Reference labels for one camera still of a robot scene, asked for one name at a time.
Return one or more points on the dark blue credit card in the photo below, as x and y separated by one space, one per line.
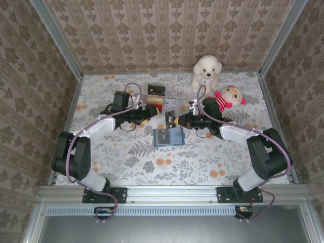
162 136

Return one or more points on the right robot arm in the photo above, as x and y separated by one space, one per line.
235 132

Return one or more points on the aluminium frame rail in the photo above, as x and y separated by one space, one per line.
172 193

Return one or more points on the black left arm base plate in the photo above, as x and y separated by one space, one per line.
121 195

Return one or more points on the tan card in organizer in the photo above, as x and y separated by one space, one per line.
153 99

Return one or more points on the black card in organizer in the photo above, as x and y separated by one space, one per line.
155 89

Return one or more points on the blue card holder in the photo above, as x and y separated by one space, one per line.
177 138

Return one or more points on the white plush dog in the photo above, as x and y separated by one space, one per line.
206 65

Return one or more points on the aluminium frame post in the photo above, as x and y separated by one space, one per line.
282 38
58 38

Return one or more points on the black credit card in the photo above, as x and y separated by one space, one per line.
170 119

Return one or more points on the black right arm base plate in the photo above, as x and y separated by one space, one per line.
222 195

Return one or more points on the aluminium table side rail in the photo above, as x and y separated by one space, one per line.
278 116
68 121

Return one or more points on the pink plush doll with glasses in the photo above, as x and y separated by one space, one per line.
234 95

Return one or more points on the grey metal panel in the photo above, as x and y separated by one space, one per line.
164 230

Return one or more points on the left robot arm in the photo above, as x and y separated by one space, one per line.
101 126

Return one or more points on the clear acrylic organizer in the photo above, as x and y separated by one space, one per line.
174 101

